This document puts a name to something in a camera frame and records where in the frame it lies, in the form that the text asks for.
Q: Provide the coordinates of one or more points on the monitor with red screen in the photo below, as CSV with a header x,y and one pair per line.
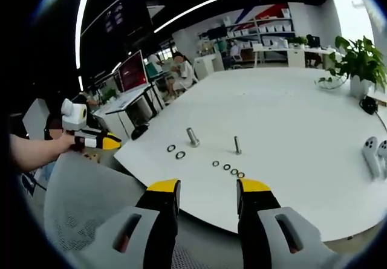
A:
x,y
133,72

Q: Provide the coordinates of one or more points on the potted green plant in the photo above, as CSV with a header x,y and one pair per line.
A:
x,y
361,60

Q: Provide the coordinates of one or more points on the small black device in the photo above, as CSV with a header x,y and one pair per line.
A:
x,y
369,104

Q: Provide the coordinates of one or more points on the dark hanging screen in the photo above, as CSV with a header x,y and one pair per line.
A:
x,y
121,15

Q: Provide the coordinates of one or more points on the black computer mouse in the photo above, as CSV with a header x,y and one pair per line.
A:
x,y
139,131

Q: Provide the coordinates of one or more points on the small nut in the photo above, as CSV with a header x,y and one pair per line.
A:
x,y
232,171
213,163

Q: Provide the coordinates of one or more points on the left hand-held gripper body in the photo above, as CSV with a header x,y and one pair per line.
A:
x,y
74,113

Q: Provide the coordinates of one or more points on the thin metal threaded stud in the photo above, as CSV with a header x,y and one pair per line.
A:
x,y
237,145

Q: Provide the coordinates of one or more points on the white office desk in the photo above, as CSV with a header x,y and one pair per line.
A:
x,y
124,102

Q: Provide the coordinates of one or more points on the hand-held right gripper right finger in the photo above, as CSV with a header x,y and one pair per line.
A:
x,y
257,220

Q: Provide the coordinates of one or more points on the large metal washer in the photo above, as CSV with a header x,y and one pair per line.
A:
x,y
168,149
177,155

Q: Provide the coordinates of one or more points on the shelf with white bins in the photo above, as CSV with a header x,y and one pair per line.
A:
x,y
260,31

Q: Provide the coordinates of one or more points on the white chair back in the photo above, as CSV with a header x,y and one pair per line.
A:
x,y
34,121

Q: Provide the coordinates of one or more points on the grey mesh chair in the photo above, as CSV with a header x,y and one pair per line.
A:
x,y
87,187

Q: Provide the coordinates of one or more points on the white handheld controller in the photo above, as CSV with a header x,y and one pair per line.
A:
x,y
383,151
371,157

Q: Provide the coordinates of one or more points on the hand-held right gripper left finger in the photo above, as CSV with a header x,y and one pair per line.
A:
x,y
157,220

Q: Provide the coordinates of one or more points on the thick metal threaded stud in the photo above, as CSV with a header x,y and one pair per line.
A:
x,y
192,136

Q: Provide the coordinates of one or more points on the person's left hand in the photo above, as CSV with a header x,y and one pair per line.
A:
x,y
67,143

